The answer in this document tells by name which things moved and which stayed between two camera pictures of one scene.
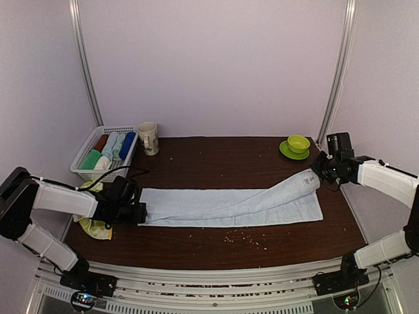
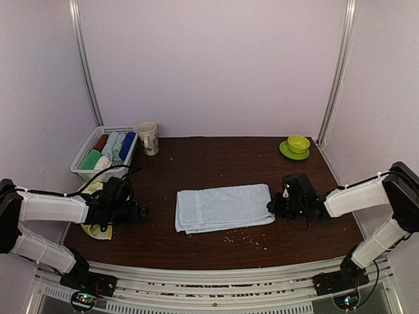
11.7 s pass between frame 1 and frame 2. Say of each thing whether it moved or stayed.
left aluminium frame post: stayed
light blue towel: moved
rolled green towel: stayed
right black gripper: moved
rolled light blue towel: stayed
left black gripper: stayed
